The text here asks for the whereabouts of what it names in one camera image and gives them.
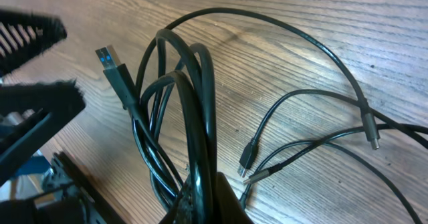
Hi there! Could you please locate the thick black USB cable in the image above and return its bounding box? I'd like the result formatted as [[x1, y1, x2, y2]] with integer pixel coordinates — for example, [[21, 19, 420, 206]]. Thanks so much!
[[94, 28, 221, 224]]

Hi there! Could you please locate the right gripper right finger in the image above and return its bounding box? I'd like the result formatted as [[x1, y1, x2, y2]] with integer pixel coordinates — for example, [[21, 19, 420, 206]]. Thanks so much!
[[214, 172, 253, 224]]

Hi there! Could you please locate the thin black USB cable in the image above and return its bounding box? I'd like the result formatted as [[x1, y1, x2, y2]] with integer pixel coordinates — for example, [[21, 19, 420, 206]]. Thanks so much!
[[135, 7, 428, 224]]

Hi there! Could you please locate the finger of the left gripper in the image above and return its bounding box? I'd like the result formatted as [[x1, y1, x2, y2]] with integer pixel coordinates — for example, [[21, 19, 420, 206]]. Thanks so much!
[[1, 9, 67, 77], [1, 80, 86, 184]]

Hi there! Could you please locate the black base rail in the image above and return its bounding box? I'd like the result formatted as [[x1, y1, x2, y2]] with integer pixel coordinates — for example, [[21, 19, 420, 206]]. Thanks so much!
[[0, 150, 128, 224]]

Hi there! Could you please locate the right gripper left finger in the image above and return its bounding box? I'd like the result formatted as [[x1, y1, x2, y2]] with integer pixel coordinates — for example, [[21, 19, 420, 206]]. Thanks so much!
[[159, 177, 193, 224]]

